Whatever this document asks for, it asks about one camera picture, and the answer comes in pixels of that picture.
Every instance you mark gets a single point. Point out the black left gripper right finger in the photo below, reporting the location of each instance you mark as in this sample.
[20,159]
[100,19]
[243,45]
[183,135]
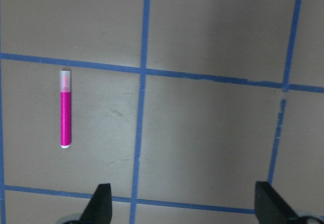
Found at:
[270,207]

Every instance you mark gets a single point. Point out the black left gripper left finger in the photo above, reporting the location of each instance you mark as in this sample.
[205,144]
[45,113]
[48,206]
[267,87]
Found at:
[99,208]

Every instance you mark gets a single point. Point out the pink marker pen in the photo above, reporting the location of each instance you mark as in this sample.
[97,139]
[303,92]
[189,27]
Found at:
[65,109]

